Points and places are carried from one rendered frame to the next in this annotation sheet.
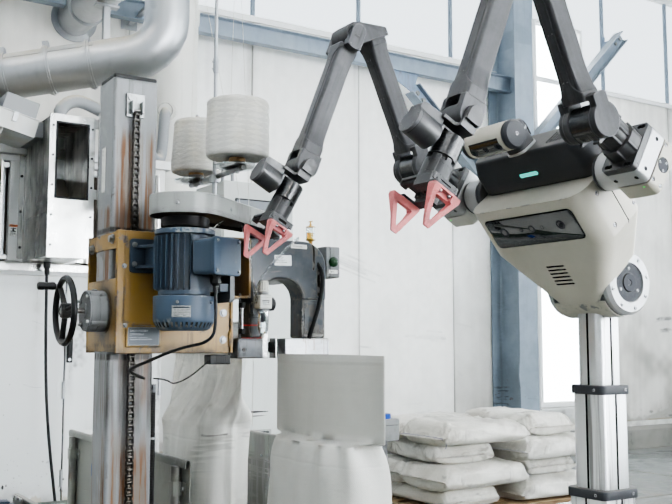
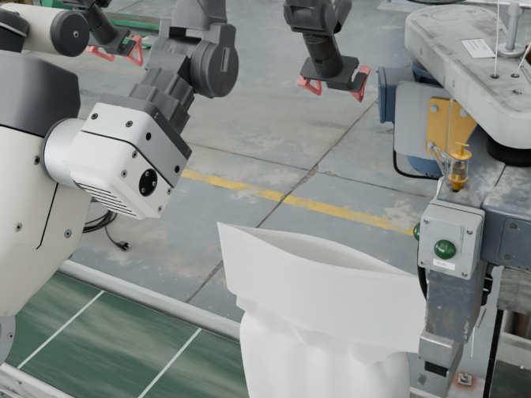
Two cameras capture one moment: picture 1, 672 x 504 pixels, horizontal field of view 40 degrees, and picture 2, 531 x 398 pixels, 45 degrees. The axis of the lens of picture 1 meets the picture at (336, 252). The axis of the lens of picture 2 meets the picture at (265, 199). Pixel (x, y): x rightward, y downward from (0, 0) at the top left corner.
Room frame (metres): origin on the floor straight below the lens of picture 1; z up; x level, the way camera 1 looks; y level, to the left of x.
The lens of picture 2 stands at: (3.23, -0.48, 1.84)
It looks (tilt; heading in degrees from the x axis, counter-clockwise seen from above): 34 degrees down; 156
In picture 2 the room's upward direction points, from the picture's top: 6 degrees counter-clockwise
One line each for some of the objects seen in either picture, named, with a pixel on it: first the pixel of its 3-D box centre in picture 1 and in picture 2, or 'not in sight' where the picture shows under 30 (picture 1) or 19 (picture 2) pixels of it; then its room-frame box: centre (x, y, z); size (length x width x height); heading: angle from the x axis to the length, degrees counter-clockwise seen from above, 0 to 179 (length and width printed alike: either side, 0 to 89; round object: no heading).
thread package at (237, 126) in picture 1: (237, 130); not in sight; (2.37, 0.26, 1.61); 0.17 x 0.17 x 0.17
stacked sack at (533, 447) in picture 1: (538, 444); not in sight; (5.69, -1.23, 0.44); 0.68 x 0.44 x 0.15; 123
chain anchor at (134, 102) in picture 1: (136, 105); not in sight; (2.39, 0.53, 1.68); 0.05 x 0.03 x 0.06; 123
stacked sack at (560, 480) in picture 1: (541, 484); not in sight; (5.69, -1.24, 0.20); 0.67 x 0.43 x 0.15; 123
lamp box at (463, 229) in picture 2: (326, 263); (450, 238); (2.70, 0.03, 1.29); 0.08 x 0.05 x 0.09; 33
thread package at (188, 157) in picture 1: (196, 146); not in sight; (2.59, 0.40, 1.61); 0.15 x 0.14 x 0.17; 33
